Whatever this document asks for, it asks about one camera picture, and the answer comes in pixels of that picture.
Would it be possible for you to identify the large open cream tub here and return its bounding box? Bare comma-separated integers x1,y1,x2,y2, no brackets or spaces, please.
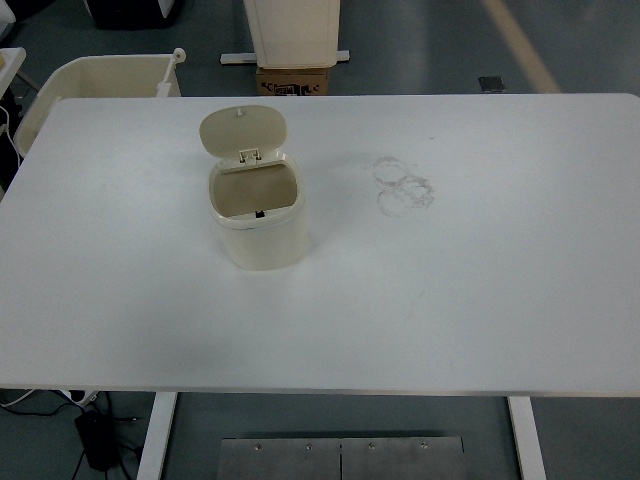
13,47,189,157

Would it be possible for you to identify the small cream trash bin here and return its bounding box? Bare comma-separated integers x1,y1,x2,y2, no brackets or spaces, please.
198,104,308,272

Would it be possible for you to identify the white floor cable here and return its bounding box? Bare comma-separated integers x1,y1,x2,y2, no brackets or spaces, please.
0,387,34,409

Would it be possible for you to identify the silver metal floor bar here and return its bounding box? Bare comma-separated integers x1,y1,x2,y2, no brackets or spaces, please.
220,48,353,65

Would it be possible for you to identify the white hanging cable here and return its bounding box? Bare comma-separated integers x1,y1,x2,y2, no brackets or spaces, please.
0,103,25,169

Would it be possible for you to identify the brown cardboard box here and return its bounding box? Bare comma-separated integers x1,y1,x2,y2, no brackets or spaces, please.
255,65,330,96

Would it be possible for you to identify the white table leg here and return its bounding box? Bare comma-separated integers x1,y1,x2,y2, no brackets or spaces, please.
507,396,549,480
137,392,179,480

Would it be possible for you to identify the black power adapter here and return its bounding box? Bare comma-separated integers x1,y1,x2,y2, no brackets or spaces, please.
73,407,119,471

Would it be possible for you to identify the black floor cable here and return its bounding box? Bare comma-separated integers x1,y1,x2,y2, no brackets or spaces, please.
0,389,146,480

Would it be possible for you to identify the white side table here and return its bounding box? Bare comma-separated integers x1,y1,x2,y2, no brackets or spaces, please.
0,46,28,101

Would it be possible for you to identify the grey metal plate with screws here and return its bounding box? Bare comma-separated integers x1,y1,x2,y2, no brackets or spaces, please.
220,436,465,480

